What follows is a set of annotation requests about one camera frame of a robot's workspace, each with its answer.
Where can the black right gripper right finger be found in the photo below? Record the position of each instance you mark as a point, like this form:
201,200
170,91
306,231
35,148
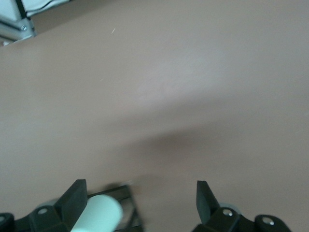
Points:
207,205

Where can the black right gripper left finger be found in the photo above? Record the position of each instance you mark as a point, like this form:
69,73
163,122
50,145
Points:
70,205

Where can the mint green cup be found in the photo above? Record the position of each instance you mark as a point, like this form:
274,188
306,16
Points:
101,212

